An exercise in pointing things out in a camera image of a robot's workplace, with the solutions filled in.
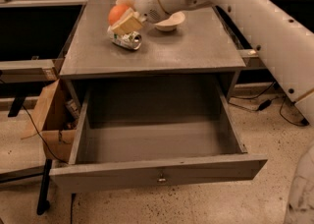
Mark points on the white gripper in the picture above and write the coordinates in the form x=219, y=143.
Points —
x=151, y=10

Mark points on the orange fruit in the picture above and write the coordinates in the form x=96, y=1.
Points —
x=116, y=12

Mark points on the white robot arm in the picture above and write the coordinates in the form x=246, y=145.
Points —
x=285, y=46

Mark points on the open grey top drawer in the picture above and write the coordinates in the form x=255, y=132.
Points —
x=117, y=150

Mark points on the crushed soda can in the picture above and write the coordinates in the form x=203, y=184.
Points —
x=130, y=41

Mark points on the white bowl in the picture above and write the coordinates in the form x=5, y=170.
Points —
x=172, y=23

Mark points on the grey cabinet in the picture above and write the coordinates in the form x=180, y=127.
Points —
x=171, y=73

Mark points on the small yellow foam piece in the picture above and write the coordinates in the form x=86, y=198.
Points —
x=251, y=52

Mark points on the cardboard box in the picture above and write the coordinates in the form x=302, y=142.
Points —
x=55, y=117

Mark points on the black table leg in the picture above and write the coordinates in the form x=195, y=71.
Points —
x=43, y=203

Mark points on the metal drawer handle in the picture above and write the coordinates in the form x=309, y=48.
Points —
x=161, y=179

